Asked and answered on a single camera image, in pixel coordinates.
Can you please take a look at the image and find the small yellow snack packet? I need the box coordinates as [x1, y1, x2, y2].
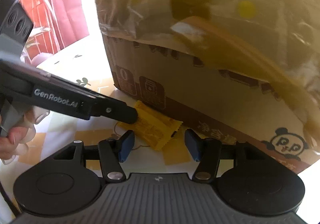
[118, 101, 183, 151]

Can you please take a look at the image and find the brown cardboard box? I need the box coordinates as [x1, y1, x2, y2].
[95, 0, 319, 173]

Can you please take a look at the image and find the left human hand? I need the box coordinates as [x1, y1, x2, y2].
[1, 107, 50, 165]

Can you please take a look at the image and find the orange checkered tablecloth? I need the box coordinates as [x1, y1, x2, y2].
[1, 35, 196, 202]

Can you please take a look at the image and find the red floral curtain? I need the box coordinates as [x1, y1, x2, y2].
[19, 0, 89, 65]

